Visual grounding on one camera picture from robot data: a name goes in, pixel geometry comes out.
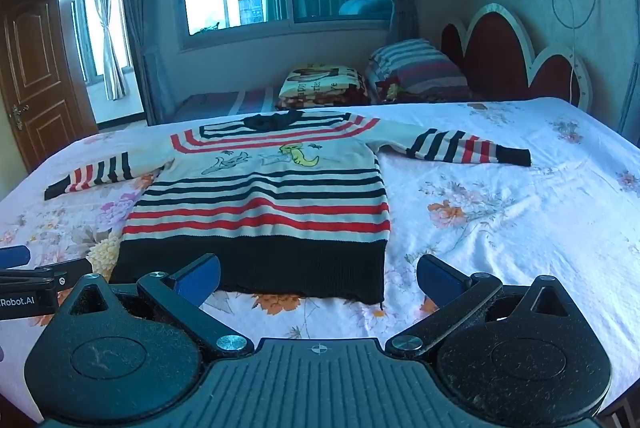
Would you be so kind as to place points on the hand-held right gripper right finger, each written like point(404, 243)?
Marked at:
point(440, 280)

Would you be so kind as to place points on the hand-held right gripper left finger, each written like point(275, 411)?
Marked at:
point(197, 280)

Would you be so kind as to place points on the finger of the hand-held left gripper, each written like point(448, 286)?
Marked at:
point(14, 255)
point(70, 269)

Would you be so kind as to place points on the striped knit sweater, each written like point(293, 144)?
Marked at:
point(260, 198)

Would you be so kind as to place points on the floral white bedsheet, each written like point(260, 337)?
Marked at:
point(500, 208)

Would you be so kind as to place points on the brown wooden door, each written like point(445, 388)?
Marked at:
point(37, 73)

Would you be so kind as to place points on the striped pillow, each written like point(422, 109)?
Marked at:
point(415, 66)

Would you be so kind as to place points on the white sheer curtain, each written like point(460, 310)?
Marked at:
point(110, 38)

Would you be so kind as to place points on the red scalloped headboard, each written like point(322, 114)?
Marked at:
point(500, 53)

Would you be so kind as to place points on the teal cushion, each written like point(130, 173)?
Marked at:
point(365, 7)

